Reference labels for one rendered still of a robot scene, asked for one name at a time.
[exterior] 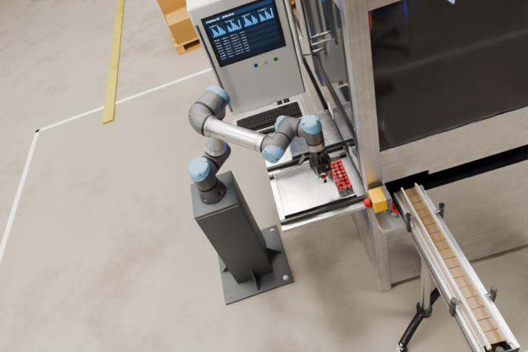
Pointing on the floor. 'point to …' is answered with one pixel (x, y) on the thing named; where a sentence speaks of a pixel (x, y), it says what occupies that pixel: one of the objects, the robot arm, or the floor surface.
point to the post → (362, 92)
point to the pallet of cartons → (177, 16)
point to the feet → (416, 322)
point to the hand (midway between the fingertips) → (322, 174)
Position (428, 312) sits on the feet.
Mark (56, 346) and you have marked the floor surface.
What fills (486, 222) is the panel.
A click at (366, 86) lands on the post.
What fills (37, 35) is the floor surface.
